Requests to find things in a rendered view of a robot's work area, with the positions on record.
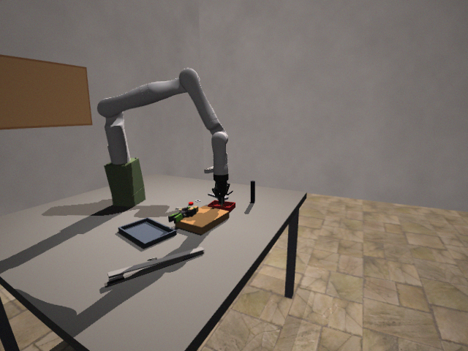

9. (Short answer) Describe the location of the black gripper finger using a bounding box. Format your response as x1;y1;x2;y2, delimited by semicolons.
212;184;224;205
223;183;230;204

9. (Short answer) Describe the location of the light brown wooden board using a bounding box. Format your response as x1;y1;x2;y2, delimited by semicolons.
175;206;230;235

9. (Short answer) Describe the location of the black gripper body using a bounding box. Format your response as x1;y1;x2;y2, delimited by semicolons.
214;174;228;191

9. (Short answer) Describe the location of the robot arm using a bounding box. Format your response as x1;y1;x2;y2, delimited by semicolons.
97;68;228;176

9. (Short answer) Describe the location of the red rectangular tray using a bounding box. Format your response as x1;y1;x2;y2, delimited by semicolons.
208;200;235;212

